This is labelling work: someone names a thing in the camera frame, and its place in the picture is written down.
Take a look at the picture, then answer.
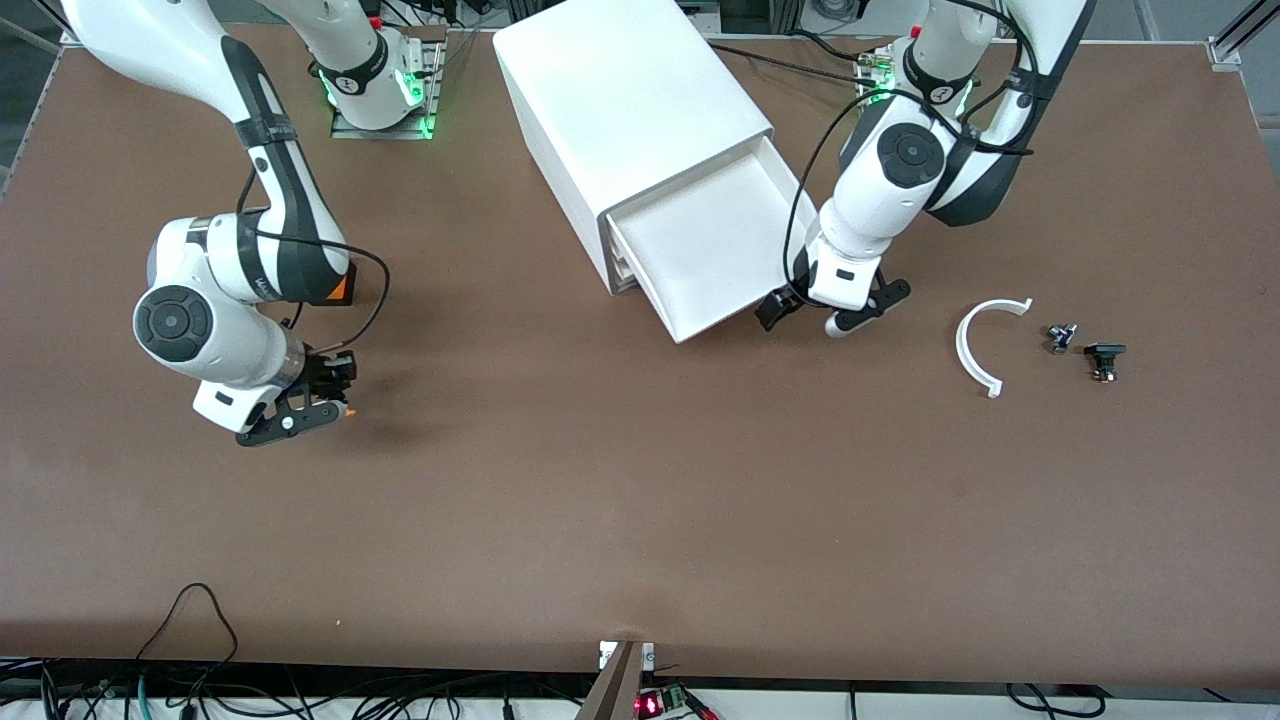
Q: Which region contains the white drawer cabinet housing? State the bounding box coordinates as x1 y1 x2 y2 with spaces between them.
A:
492 0 776 297

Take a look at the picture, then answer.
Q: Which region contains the white curved plastic arc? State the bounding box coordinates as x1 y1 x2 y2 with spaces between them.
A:
955 297 1034 399

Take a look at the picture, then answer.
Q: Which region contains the black clip component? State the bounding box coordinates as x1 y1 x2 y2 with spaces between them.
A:
1084 342 1128 384

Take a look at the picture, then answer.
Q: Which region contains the circuit board with red light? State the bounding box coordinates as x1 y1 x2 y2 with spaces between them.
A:
635 683 721 720

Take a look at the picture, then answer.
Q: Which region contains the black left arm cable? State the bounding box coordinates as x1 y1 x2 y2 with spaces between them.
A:
783 0 1041 293

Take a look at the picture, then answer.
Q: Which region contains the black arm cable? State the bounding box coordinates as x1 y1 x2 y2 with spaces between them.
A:
783 0 1041 293
235 165 392 353

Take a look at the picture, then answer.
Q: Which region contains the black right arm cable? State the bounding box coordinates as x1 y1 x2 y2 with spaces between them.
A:
235 165 392 353

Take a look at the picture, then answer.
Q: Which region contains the black base power cable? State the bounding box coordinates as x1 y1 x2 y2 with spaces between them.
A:
705 30 883 86

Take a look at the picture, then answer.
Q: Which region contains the black looped cable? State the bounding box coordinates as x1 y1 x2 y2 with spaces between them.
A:
135 583 241 691

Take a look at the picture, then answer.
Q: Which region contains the black cable bundle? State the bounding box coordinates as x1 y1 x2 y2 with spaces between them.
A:
0 655 591 720

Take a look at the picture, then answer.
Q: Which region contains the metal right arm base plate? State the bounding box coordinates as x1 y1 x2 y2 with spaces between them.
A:
330 25 447 141

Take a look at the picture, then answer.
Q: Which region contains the grey camera mounting post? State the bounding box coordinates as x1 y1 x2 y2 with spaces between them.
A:
575 640 657 720

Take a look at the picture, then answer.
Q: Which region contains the aluminium frame profile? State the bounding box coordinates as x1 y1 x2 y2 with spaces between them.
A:
35 0 83 47
1208 0 1280 69

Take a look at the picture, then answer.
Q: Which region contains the black coiled cable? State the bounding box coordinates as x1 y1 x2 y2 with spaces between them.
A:
1005 683 1107 719

